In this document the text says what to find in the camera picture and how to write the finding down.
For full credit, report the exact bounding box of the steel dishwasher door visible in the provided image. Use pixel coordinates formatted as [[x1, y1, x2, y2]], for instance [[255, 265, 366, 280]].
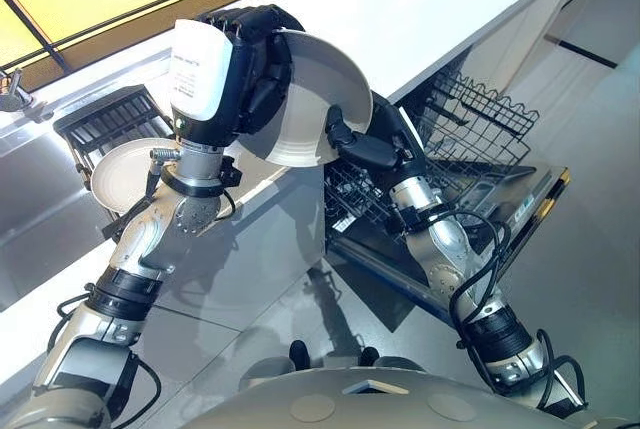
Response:
[[327, 161, 572, 326]]

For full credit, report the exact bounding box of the stainless steel sink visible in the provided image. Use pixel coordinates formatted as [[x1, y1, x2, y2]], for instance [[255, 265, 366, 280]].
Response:
[[0, 43, 174, 313]]

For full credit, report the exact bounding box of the black lower dishwasher rack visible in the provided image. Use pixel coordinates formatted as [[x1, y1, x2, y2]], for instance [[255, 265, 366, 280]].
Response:
[[323, 158, 539, 245]]

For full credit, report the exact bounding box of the silver robot torso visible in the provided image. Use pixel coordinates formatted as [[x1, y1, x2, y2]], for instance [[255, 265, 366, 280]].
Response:
[[179, 354, 640, 429]]

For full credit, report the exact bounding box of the black dishwasher rack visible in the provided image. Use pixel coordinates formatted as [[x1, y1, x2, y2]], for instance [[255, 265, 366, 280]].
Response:
[[323, 158, 539, 245], [399, 61, 540, 175]]

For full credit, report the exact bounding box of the large white plate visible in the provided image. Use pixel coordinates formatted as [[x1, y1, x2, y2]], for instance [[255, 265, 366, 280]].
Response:
[[227, 28, 374, 169]]

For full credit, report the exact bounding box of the black upper dishwasher rack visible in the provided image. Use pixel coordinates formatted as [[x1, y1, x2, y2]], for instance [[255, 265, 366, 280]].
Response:
[[399, 61, 540, 175]]

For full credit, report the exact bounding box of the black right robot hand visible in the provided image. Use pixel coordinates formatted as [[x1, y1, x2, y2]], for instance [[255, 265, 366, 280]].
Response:
[[323, 91, 426, 171]]

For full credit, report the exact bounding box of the black dish drying rack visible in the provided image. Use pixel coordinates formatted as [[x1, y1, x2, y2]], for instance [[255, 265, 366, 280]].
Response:
[[52, 84, 176, 243]]

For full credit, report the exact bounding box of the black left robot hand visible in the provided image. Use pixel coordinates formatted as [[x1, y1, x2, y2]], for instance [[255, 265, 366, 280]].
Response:
[[167, 2, 307, 151]]

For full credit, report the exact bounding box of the small white plate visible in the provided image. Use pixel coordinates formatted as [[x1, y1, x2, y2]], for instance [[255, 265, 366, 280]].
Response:
[[90, 137, 182, 216]]

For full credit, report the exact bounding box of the silver sink faucet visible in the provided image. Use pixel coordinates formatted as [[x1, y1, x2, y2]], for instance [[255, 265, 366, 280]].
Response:
[[0, 67, 36, 114]]

